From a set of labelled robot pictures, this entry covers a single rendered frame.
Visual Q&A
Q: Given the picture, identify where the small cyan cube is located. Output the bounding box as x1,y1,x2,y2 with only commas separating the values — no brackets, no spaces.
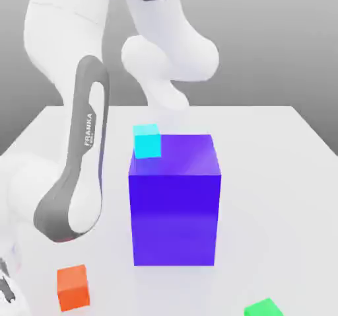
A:
132,124,162,160

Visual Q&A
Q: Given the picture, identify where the small orange cube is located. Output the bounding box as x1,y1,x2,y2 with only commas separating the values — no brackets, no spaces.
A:
56,264,90,313

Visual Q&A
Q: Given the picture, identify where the small green cube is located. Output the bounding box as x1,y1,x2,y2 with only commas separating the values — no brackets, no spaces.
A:
243,297,285,316

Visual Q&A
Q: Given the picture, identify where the large blue box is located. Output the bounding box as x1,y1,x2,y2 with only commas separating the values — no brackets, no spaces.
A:
128,134,222,267

